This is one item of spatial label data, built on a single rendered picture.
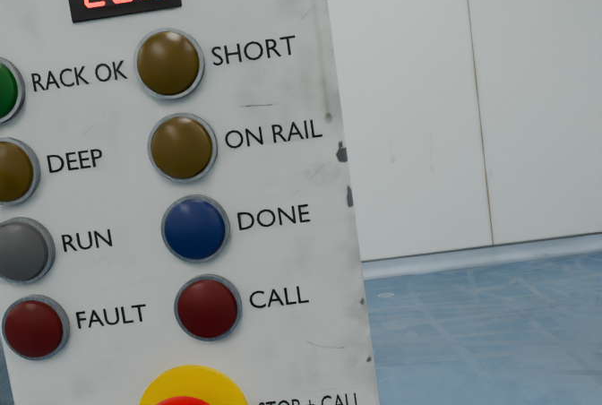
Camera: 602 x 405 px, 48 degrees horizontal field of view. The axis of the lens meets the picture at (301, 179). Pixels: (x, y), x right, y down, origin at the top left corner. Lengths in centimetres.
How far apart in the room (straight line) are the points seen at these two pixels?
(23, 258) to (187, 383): 9
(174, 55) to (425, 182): 369
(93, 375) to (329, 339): 11
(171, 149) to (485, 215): 378
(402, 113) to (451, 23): 57
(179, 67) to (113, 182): 6
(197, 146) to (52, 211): 7
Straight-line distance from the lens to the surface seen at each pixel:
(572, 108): 411
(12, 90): 31
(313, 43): 29
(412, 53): 391
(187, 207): 29
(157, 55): 29
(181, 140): 29
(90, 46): 31
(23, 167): 31
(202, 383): 32
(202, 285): 30
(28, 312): 33
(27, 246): 32
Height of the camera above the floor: 111
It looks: 7 degrees down
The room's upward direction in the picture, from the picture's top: 8 degrees counter-clockwise
